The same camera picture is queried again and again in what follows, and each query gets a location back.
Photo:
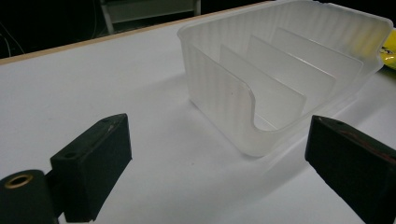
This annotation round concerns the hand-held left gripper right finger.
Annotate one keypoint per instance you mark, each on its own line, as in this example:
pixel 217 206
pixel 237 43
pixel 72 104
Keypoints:
pixel 351 161

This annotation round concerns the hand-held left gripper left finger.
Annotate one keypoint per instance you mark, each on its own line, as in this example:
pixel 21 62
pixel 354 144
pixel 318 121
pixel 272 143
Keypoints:
pixel 90 165

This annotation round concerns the translucent plastic organizer box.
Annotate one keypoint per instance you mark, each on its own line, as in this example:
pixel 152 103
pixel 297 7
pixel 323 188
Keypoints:
pixel 280 77

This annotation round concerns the yellow packet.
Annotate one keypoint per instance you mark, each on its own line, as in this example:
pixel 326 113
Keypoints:
pixel 389 51

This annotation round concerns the grey metal stand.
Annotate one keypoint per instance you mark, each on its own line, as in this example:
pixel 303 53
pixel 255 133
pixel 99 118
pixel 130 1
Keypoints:
pixel 149 11

